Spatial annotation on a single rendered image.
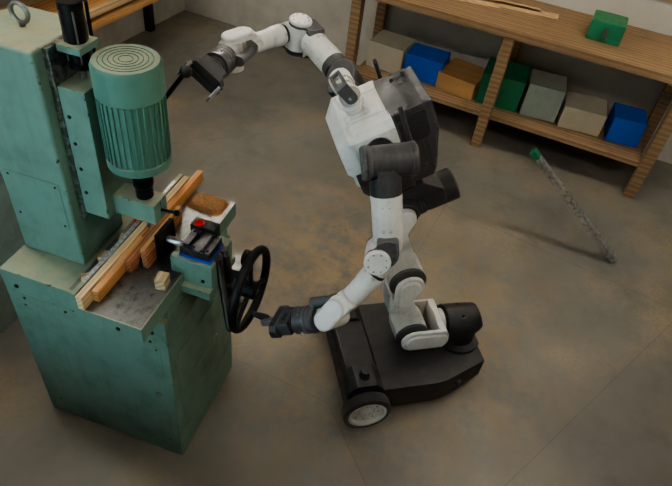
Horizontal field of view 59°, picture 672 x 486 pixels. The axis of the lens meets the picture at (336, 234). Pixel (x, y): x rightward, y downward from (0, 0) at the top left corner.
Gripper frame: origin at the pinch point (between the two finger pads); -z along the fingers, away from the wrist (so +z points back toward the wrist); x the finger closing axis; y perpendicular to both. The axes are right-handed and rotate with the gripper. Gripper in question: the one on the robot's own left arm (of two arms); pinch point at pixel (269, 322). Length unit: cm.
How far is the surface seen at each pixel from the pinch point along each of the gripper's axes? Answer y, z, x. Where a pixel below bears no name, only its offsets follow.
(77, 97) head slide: 87, -10, -6
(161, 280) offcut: 33.8, -12.1, -15.9
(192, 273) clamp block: 29.0, -8.8, -7.8
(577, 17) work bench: -31, 86, 299
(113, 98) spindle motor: 84, 2, -7
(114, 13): 86, -177, 209
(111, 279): 40, -24, -20
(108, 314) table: 35, -22, -30
